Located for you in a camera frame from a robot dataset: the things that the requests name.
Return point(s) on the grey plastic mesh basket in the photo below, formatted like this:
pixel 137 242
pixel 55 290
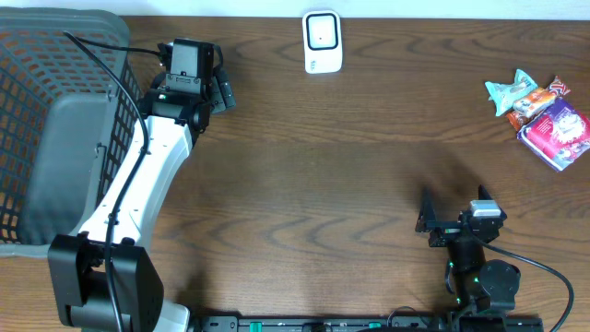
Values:
pixel 66 120

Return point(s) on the teal snack packet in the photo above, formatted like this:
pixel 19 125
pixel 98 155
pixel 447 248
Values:
pixel 505 95

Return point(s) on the small orange snack packet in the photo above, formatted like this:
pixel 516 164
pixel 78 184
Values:
pixel 533 103

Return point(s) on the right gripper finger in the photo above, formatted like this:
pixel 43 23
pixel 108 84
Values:
pixel 426 220
pixel 483 193

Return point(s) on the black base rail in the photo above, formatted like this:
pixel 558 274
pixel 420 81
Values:
pixel 399 322

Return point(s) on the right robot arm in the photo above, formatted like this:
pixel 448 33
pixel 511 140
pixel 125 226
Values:
pixel 484 289

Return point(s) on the brown orange candy bar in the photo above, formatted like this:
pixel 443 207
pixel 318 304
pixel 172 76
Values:
pixel 557 86

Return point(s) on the white barcode scanner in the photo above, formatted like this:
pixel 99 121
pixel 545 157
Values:
pixel 322 42

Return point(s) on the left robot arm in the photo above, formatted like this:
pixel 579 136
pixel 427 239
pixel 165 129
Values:
pixel 103 278

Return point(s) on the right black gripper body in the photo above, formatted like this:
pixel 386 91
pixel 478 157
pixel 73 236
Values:
pixel 446 232

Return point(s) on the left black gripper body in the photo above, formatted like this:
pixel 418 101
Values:
pixel 223 92

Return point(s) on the purple red snack bag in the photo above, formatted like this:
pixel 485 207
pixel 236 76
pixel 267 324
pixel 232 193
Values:
pixel 559 135

